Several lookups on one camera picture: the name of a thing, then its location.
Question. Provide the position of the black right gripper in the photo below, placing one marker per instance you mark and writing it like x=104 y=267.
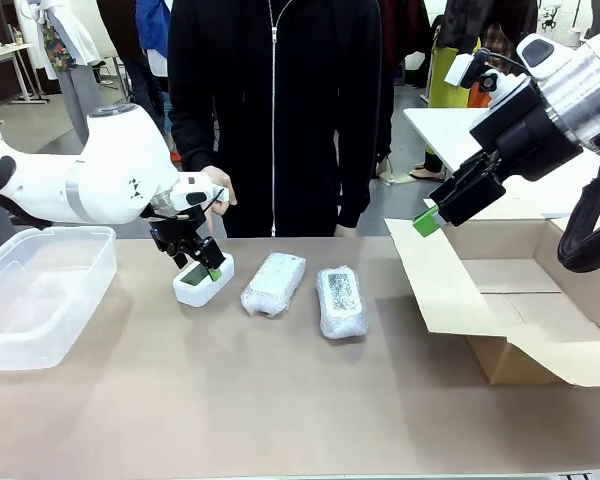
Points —
x=525 y=135

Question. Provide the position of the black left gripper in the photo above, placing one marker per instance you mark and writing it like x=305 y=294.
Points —
x=177 y=235

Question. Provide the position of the white unwrapped digital clock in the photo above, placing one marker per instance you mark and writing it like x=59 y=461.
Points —
x=202 y=287

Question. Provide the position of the plain bubble-wrapped clock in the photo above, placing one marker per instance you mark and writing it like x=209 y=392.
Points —
x=272 y=285

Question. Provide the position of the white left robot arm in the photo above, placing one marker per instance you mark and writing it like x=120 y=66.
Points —
x=105 y=165

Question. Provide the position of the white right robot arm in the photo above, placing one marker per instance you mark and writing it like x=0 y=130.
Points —
x=580 y=65

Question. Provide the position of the bubble-wrapped clock with printed label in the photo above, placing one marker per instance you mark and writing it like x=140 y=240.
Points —
x=341 y=305

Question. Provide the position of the person's right hand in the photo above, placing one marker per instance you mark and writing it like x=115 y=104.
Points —
x=220 y=182

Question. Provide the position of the person's left hand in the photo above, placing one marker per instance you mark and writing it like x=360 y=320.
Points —
x=345 y=231

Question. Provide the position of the white background table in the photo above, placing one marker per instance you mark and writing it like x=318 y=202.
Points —
x=445 y=132

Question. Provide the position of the background person in yellow garment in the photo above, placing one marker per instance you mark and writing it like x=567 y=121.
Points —
x=445 y=90

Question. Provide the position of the open cardboard box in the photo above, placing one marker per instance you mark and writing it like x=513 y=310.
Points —
x=505 y=310

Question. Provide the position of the clear plastic container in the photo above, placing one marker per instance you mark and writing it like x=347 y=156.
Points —
x=40 y=300

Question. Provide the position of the person in black hoodie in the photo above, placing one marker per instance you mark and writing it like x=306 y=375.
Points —
x=280 y=110

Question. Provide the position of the background person in blue jacket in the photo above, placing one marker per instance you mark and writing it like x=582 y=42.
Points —
x=152 y=55

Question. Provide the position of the white background desk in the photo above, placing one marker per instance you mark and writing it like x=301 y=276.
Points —
x=10 y=65

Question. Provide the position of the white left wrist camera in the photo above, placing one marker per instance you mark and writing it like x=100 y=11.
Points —
x=197 y=192

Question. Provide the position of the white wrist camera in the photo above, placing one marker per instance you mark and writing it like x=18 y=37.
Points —
x=467 y=70
x=197 y=192

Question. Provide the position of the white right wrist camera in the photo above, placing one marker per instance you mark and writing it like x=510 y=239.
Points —
x=467 y=70

